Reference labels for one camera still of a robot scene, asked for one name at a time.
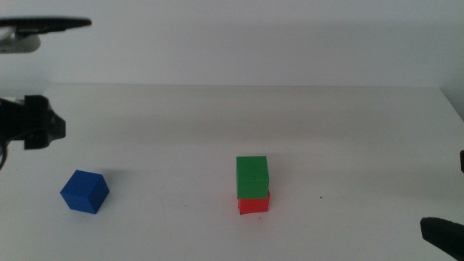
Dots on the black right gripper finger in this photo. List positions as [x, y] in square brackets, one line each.
[446, 237]

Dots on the blue cube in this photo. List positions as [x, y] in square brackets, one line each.
[84, 192]

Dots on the red cube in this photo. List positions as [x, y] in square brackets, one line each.
[253, 206]

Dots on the green cube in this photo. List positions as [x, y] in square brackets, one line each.
[252, 177]

